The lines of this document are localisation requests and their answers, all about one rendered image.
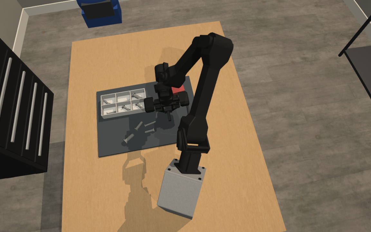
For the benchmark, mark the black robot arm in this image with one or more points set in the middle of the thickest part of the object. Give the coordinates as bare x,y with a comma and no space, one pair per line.
215,51

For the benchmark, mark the grey metal clevis fork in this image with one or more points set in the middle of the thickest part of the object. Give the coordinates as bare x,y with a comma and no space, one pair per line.
168,111

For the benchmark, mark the red rectangular block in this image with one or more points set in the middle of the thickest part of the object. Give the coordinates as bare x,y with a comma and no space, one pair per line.
176,90

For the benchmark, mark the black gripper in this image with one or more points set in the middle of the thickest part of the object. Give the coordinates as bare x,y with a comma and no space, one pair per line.
172,101

